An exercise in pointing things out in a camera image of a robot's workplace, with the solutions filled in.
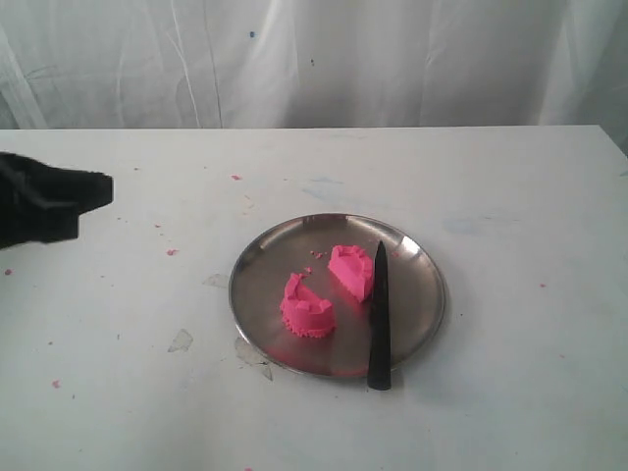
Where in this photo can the black knife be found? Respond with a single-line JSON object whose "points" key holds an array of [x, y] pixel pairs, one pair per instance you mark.
{"points": [[379, 374]]}

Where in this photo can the white backdrop curtain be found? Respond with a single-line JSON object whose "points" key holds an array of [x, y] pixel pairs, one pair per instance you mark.
{"points": [[281, 64]]}

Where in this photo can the round steel plate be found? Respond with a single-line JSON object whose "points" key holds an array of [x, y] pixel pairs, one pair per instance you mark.
{"points": [[304, 245]]}

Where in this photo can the pink sand cake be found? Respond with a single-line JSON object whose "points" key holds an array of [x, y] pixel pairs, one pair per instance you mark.
{"points": [[304, 313]]}

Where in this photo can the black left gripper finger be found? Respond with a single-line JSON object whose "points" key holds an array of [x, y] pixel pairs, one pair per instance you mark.
{"points": [[28, 182], [44, 221]]}

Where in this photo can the cut pink sand piece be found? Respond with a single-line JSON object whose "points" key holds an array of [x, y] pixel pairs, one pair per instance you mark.
{"points": [[354, 269]]}

